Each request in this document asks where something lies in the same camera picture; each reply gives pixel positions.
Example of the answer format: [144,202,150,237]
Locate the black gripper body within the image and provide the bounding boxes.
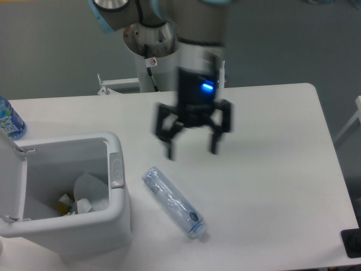
[177,68,220,128]

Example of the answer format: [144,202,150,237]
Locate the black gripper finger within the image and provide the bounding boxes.
[205,99,232,155]
[154,103,184,160]

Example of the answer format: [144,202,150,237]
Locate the crushed clear plastic bottle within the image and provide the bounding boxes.
[142,167,207,239]

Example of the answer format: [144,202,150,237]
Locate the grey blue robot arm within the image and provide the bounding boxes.
[89,1,232,158]

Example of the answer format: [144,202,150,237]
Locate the yellow white trash pieces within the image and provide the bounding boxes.
[56,193,75,216]

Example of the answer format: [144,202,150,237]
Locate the white plastic trash can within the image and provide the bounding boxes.
[1,132,133,255]

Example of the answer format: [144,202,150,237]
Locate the blue labelled water bottle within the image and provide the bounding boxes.
[1,97,27,140]

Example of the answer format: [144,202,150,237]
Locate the black clamp at table edge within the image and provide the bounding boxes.
[341,228,360,259]

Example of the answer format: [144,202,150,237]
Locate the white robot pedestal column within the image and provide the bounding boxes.
[123,21,181,93]

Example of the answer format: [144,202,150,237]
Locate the black cable on pedestal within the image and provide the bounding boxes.
[143,43,160,93]

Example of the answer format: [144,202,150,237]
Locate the white pedestal base frame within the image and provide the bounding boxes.
[97,60,227,95]

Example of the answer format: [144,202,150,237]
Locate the white frame at right edge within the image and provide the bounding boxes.
[333,96,360,149]

